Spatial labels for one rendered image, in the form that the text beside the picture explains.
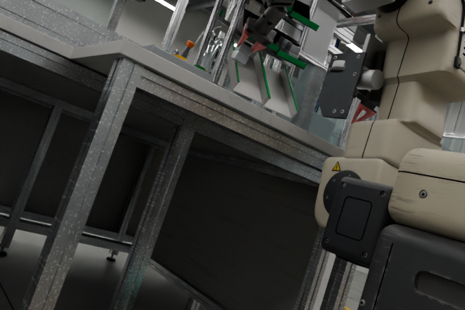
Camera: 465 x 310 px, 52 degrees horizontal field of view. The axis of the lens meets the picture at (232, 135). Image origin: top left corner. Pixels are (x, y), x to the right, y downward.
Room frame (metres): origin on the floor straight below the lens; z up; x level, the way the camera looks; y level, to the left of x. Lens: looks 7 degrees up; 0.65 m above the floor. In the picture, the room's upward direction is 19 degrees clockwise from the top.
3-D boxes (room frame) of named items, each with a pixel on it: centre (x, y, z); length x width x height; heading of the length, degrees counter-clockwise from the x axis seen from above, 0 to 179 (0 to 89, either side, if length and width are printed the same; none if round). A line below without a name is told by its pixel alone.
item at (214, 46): (2.55, 0.24, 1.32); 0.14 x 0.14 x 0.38
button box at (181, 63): (1.33, 0.21, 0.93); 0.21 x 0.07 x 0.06; 125
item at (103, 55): (1.41, 0.08, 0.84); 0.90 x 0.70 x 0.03; 125
